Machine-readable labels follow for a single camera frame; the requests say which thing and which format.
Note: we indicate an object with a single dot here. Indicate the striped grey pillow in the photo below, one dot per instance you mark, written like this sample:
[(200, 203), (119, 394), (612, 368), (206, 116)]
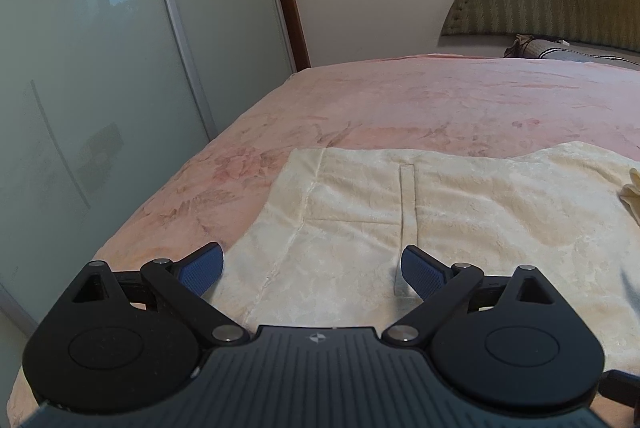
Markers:
[(531, 47)]

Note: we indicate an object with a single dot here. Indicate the pink bed blanket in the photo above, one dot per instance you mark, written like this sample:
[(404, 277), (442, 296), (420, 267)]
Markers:
[(491, 108)]

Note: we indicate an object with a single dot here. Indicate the frosted glass wardrobe door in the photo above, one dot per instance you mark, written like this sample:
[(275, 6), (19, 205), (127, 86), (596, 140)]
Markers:
[(101, 102)]

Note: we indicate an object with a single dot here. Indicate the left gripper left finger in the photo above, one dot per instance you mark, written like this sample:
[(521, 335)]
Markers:
[(178, 288)]

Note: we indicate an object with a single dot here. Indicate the cream white pants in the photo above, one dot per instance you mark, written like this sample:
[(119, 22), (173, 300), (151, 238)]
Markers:
[(325, 248)]

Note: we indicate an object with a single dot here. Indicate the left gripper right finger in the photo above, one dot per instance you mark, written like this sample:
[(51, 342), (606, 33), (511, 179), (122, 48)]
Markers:
[(444, 291)]

